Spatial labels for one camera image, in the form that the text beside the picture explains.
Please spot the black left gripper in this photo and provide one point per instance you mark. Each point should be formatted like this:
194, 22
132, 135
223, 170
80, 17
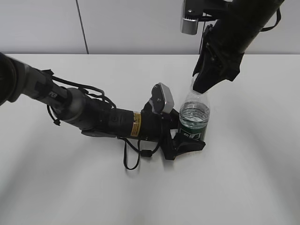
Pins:
148, 126

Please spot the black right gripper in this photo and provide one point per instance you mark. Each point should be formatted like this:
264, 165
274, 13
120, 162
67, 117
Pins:
224, 44

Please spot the clear water bottle green label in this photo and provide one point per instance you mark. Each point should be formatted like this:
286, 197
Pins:
194, 114

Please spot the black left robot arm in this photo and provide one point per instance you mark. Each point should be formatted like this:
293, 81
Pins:
90, 110

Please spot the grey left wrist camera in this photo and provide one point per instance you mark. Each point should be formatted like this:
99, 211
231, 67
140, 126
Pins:
162, 99

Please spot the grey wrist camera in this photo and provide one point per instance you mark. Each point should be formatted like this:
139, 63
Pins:
162, 99
195, 11

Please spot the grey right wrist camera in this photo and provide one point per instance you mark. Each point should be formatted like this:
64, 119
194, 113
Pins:
195, 11

